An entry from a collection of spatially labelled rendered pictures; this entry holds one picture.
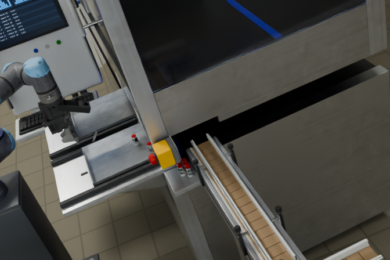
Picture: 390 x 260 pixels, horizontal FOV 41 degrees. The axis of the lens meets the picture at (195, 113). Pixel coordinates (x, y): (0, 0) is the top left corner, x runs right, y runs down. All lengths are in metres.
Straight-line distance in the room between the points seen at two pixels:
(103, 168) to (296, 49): 0.88
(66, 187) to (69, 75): 0.86
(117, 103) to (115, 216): 0.97
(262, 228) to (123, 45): 0.72
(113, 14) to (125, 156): 0.69
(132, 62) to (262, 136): 0.64
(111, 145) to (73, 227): 1.18
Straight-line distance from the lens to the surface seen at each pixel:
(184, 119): 1.92
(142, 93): 1.81
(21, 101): 2.91
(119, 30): 1.71
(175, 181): 1.95
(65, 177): 2.20
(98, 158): 2.21
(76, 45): 2.79
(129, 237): 3.11
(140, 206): 3.25
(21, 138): 2.75
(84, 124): 2.46
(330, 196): 2.49
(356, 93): 2.24
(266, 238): 1.60
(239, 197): 1.74
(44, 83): 1.83
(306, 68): 2.05
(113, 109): 2.47
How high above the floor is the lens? 2.14
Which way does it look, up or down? 34 degrees down
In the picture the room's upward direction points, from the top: 18 degrees counter-clockwise
